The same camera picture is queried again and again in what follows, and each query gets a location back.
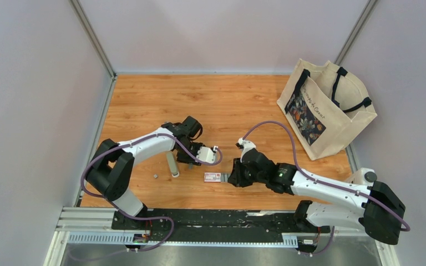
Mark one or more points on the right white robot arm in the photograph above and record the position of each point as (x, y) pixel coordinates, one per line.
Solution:
(371, 206)

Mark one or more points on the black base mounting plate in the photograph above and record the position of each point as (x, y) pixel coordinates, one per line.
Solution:
(222, 227)

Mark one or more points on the aluminium frame rail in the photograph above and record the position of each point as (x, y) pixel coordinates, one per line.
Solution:
(90, 225)

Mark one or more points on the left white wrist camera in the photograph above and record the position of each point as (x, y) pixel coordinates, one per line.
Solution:
(207, 155)

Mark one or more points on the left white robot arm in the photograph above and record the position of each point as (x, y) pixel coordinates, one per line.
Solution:
(109, 171)

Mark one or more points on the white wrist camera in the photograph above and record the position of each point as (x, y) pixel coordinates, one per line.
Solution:
(207, 155)
(245, 145)

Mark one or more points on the red white staple box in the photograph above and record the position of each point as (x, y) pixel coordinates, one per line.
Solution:
(216, 177)

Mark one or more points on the cream floral tote bag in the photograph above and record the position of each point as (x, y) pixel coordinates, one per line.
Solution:
(326, 106)

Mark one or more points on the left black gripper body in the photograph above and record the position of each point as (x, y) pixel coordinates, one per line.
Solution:
(185, 157)

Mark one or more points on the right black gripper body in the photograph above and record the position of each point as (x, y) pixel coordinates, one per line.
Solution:
(249, 179)

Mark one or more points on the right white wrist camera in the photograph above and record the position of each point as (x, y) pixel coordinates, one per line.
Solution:
(245, 145)

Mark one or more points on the grey-green stapler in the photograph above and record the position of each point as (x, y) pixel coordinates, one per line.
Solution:
(172, 164)

